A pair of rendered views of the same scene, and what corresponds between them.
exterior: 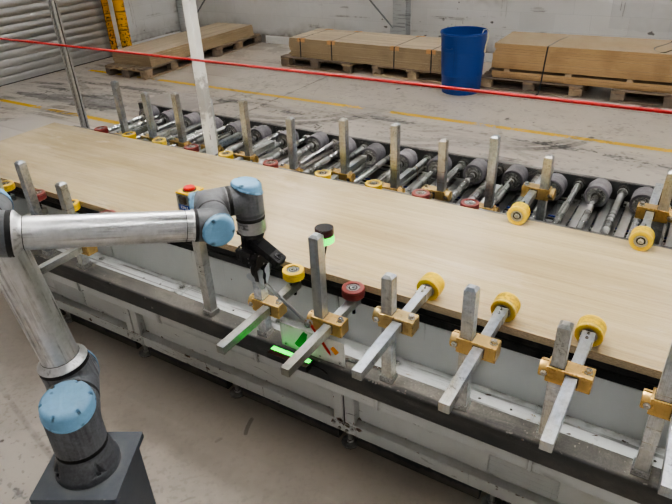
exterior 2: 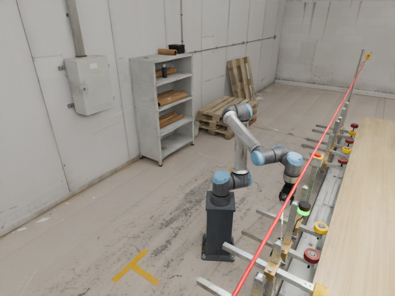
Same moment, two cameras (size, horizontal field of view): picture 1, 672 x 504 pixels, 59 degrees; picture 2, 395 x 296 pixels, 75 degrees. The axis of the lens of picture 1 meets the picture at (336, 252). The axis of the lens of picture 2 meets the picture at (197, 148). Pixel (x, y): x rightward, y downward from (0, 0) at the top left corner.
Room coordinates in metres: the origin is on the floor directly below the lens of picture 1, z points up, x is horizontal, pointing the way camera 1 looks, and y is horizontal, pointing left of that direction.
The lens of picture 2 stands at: (1.09, -1.05, 2.06)
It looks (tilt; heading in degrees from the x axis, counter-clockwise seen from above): 27 degrees down; 91
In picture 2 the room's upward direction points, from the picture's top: straight up
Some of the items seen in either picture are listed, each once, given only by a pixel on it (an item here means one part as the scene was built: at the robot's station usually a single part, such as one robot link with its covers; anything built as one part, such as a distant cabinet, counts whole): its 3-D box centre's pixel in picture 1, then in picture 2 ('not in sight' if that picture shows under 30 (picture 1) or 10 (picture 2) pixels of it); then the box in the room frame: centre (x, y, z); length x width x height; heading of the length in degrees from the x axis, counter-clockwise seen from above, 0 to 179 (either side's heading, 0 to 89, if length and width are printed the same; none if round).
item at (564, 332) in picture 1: (553, 393); not in sight; (1.19, -0.57, 0.86); 0.03 x 0.03 x 0.48; 57
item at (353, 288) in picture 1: (353, 299); (310, 260); (1.70, -0.05, 0.85); 0.08 x 0.08 x 0.11
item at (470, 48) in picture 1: (463, 60); not in sight; (7.22, -1.62, 0.36); 0.59 x 0.57 x 0.73; 147
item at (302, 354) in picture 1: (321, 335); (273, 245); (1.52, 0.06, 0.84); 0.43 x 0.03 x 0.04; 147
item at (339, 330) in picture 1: (327, 322); (285, 248); (1.59, 0.04, 0.85); 0.13 x 0.06 x 0.05; 57
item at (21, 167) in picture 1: (35, 211); (331, 142); (2.41, 1.32, 0.92); 0.03 x 0.03 x 0.48; 57
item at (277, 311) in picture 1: (267, 304); (296, 223); (1.72, 0.25, 0.84); 0.13 x 0.06 x 0.05; 57
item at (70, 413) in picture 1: (72, 417); (222, 182); (1.27, 0.79, 0.79); 0.17 x 0.15 x 0.18; 19
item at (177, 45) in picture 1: (188, 42); not in sight; (9.86, 2.17, 0.23); 2.41 x 0.77 x 0.17; 149
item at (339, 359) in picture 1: (311, 344); not in sight; (1.59, 0.10, 0.75); 0.26 x 0.01 x 0.10; 57
